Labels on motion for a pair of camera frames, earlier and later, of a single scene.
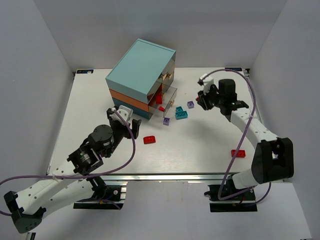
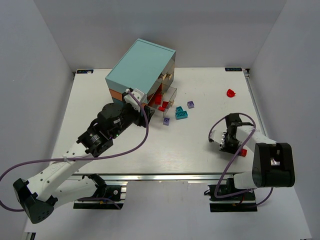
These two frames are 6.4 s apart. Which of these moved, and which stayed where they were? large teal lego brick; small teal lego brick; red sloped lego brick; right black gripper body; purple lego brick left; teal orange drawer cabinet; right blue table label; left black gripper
Moved: left black gripper; right black gripper body
Stayed: small teal lego brick; teal orange drawer cabinet; purple lego brick left; large teal lego brick; right blue table label; red sloped lego brick
